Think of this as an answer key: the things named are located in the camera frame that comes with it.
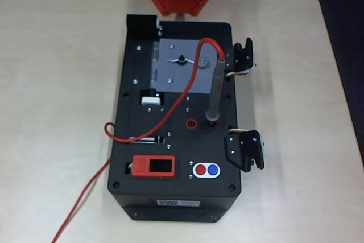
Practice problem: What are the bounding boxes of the black cable bracket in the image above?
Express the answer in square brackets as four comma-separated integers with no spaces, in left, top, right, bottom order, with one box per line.
[222,37,258,78]
[224,127,266,174]

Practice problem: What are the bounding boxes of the black square block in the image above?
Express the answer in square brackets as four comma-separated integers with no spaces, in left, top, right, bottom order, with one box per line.
[126,14,160,39]

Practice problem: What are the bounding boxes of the red and blue buttons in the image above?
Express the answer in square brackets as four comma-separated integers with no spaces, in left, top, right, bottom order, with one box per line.
[192,160,221,179]

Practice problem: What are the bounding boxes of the grey test probe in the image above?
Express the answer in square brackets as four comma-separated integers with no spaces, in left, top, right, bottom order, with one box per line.
[205,57,227,129]

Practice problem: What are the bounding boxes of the black task box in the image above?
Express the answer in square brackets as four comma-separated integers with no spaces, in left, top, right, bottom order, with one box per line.
[107,14,242,223]

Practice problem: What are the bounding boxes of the white rectangular block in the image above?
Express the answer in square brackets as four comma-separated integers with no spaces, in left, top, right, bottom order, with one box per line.
[140,96,162,106]

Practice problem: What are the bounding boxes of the red display module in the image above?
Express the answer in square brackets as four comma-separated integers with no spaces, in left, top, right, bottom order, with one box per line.
[131,154,176,180]

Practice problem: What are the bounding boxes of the white label sticker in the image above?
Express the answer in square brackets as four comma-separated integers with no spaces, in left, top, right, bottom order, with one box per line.
[156,199,201,208]

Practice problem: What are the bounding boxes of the red cable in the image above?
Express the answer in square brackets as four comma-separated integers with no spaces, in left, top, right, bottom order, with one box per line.
[51,37,227,243]

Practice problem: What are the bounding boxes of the white slider rail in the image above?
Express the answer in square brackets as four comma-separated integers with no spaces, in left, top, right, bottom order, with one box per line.
[128,135,166,145]

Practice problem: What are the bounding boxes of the grey hinged door panel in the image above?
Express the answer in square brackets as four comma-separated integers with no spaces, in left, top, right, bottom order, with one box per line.
[152,38,219,95]

